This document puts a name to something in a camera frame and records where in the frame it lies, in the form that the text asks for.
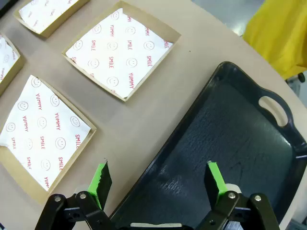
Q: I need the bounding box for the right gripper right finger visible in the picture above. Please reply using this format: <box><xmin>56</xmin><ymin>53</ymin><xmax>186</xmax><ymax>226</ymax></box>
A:
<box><xmin>196</xmin><ymin>161</ymin><xmax>281</xmax><ymax>230</ymax></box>

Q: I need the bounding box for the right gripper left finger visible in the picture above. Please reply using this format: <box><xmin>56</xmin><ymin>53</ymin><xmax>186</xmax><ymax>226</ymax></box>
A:
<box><xmin>35</xmin><ymin>161</ymin><xmax>116</xmax><ymax>230</ymax></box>

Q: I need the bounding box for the white smiley print paper liner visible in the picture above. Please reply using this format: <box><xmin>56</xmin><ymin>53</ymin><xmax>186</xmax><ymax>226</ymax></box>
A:
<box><xmin>65</xmin><ymin>8</ymin><xmax>174</xmax><ymax>99</ymax></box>
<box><xmin>0</xmin><ymin>37</ymin><xmax>20</xmax><ymax>84</ymax></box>
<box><xmin>18</xmin><ymin>0</ymin><xmax>80</xmax><ymax>34</ymax></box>
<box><xmin>0</xmin><ymin>75</ymin><xmax>92</xmax><ymax>192</ymax></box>

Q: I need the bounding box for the brown cardboard donut box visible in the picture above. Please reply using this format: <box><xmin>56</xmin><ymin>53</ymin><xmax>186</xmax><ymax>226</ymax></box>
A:
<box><xmin>61</xmin><ymin>0</ymin><xmax>182</xmax><ymax>102</ymax></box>
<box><xmin>0</xmin><ymin>74</ymin><xmax>97</xmax><ymax>206</ymax></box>
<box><xmin>0</xmin><ymin>33</ymin><xmax>25</xmax><ymax>96</ymax></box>

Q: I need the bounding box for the yellow donut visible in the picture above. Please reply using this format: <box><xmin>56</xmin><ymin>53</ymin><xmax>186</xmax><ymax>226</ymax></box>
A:
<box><xmin>13</xmin><ymin>0</ymin><xmax>91</xmax><ymax>39</ymax></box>

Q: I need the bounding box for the black plastic serving tray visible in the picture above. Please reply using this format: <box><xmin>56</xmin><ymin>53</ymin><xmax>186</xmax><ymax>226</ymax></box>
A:
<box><xmin>109</xmin><ymin>61</ymin><xmax>307</xmax><ymax>230</ymax></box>

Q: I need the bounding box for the person in yellow hoodie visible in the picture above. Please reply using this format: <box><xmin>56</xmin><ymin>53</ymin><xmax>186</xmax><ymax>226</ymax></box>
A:
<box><xmin>242</xmin><ymin>0</ymin><xmax>307</xmax><ymax>80</ymax></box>

